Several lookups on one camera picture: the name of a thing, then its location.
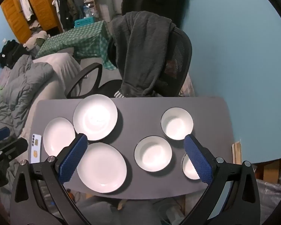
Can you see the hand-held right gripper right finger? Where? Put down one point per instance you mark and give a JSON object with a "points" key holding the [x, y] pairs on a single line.
{"points": [[199, 161]]}

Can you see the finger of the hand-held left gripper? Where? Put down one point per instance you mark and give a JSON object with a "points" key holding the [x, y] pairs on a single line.
{"points": [[0, 134], [14, 146]]}

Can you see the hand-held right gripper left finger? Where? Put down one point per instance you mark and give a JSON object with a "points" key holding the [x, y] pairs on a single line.
{"points": [[72, 160]]}

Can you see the white bowl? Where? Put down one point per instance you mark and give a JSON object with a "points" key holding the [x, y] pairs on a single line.
{"points": [[176, 124], [188, 167], [153, 153]]}

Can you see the white plate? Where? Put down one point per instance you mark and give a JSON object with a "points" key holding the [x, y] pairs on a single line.
{"points": [[95, 117], [103, 168], [57, 136]]}

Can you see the white smartphone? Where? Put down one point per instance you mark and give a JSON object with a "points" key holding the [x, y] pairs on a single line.
{"points": [[36, 148]]}

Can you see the wooden plank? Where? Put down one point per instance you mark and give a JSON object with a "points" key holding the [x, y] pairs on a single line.
{"points": [[236, 152]]}

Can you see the grey duvet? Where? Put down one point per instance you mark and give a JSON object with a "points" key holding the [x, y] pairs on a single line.
{"points": [[16, 86]]}

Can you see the black clothes pile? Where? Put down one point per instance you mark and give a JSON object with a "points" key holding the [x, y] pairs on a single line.
{"points": [[9, 54]]}

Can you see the clear plastic sheet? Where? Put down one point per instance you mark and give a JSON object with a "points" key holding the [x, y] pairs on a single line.
{"points": [[271, 196]]}

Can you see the bed with beige sheet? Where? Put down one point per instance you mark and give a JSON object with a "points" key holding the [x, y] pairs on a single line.
{"points": [[60, 70]]}

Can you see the beige and olive clothes pile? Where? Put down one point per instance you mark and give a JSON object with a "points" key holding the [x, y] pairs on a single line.
{"points": [[37, 38]]}

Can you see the black mesh office chair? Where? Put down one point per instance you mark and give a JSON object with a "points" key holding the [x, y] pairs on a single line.
{"points": [[178, 58]]}

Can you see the green checkered tablecloth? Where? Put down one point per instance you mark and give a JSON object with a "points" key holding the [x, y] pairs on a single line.
{"points": [[77, 39]]}

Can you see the dark grey towel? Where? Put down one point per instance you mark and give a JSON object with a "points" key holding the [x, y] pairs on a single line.
{"points": [[142, 51]]}

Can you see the white hanging shirt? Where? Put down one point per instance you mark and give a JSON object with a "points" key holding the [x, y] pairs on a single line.
{"points": [[25, 7]]}

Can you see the wooden louvered wardrobe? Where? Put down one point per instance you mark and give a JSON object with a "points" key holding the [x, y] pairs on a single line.
{"points": [[42, 4]]}

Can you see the teal plastic crate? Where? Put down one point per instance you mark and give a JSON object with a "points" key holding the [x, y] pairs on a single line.
{"points": [[84, 22]]}

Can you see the clothes rack with dark coats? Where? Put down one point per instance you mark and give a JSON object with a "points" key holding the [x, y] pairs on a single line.
{"points": [[68, 4]]}

